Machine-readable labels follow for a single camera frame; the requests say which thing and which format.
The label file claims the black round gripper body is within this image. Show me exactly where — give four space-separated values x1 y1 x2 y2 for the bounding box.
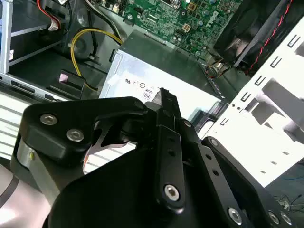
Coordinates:
48 142 238 228

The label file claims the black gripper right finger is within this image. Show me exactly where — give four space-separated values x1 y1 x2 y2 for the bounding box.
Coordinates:
160 87 298 228

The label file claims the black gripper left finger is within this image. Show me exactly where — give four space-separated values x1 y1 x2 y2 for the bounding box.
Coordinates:
14 94 188 215

